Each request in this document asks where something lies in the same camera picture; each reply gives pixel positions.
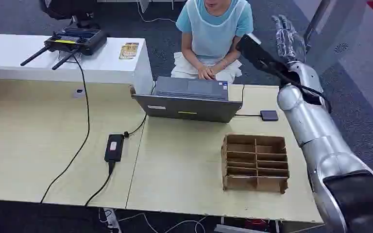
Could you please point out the person's left hand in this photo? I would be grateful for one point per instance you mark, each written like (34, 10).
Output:
(213, 71)

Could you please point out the person's right hand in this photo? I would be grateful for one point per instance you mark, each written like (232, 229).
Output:
(203, 73)

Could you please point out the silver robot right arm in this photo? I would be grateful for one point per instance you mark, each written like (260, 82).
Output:
(315, 128)

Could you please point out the grey laptop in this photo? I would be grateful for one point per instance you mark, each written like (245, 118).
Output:
(189, 103)

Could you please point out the person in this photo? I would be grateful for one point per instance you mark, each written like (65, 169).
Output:
(213, 35)

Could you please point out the small black square hub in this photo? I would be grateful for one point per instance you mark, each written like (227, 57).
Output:
(269, 115)

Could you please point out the white raised desk shelf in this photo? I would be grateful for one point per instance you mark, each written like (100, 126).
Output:
(109, 66)

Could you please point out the wooden card box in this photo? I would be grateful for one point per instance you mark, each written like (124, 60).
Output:
(255, 164)

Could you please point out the black power adapter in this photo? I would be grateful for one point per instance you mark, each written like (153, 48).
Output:
(114, 148)

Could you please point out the grey standing panel kiosk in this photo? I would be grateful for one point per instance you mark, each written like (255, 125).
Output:
(337, 32)

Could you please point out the black remote controller with antennas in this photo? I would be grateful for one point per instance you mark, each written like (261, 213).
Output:
(77, 39)

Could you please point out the black office chair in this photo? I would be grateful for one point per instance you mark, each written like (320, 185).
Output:
(67, 9)

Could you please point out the red object under desk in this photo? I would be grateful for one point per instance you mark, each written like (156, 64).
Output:
(256, 223)

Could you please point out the white desk foot bar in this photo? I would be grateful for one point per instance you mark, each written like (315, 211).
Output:
(234, 229)

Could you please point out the white power strip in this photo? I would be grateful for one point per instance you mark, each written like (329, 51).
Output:
(111, 220)

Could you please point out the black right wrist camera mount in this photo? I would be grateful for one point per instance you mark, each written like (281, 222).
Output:
(260, 54)

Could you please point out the chrome stanchion post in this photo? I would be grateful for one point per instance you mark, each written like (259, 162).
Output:
(315, 19)

